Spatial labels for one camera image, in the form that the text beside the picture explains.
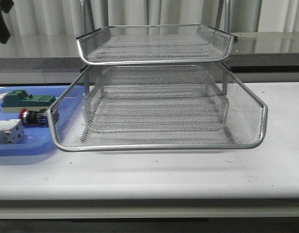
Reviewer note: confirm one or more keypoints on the dark glossy background counter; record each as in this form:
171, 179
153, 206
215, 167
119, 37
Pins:
59, 52

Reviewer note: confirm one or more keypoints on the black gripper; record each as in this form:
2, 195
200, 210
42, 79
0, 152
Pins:
5, 7

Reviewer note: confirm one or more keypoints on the silver mesh tray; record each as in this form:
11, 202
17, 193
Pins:
163, 115
153, 44
244, 126

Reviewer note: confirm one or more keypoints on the silver mesh top tray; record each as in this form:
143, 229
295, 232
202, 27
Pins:
153, 44

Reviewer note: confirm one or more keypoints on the green and beige switch block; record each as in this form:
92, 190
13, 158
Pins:
16, 100

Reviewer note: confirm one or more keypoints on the silver mesh bottom tray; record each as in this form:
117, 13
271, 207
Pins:
163, 115

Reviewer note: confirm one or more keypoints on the red emergency push button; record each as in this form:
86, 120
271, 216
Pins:
33, 118

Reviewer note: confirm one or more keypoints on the grey metal rack frame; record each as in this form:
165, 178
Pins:
159, 86

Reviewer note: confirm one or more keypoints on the blue plastic tray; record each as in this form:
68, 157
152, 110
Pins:
36, 138

